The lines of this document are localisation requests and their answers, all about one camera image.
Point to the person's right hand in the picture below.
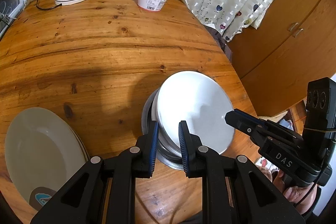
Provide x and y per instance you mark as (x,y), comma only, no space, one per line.
(296,194)

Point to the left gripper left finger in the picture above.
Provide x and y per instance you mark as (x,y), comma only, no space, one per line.
(103,189)

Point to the wooden cabinet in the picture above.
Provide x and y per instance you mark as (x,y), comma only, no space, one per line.
(295,44)

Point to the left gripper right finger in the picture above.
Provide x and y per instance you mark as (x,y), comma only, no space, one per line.
(234,190)

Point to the stainless steel bowl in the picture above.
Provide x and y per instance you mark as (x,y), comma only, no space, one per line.
(168,156)

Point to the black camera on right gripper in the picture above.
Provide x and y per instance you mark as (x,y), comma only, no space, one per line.
(319,111)

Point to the plate with brown blue motif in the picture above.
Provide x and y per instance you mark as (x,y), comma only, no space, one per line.
(42,152)

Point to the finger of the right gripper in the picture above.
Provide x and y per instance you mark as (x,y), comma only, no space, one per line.
(244,121)

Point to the white ceramic bowl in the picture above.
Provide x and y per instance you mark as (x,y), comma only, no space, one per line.
(201,102)

